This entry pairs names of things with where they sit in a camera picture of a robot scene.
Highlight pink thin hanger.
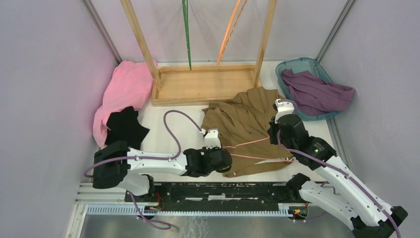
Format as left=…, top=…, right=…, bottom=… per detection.
left=223, top=136, right=298, bottom=163

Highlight tan brown pleated skirt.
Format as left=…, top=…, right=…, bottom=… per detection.
left=201, top=87, right=293, bottom=178

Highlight orange wavy hanger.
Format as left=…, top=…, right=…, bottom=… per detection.
left=216, top=0, right=248, bottom=65

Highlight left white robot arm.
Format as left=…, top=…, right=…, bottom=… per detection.
left=89, top=141, right=232, bottom=202

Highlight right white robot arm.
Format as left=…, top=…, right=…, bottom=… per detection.
left=267, top=114, right=408, bottom=238

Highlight green hanger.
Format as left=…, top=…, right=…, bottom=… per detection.
left=182, top=0, right=192, bottom=70

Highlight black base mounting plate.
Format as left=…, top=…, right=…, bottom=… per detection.
left=135, top=182, right=305, bottom=212

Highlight purple garment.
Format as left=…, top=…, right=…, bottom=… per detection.
left=280, top=69, right=355, bottom=116

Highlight teal plastic bin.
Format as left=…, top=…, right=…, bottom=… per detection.
left=275, top=57, right=354, bottom=121

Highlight wooden clothes rack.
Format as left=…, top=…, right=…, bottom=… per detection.
left=121, top=0, right=277, bottom=106

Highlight black garment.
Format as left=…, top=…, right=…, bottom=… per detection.
left=105, top=106, right=150, bottom=150

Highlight pink garment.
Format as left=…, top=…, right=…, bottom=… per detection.
left=93, top=60, right=154, bottom=147

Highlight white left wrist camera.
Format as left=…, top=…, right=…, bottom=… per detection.
left=200, top=128, right=222, bottom=149

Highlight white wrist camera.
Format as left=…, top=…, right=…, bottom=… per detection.
left=274, top=99, right=298, bottom=123
left=200, top=128, right=222, bottom=149

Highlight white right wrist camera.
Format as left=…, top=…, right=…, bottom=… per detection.
left=274, top=99, right=298, bottom=123

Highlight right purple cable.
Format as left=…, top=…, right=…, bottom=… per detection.
left=276, top=98, right=403, bottom=238

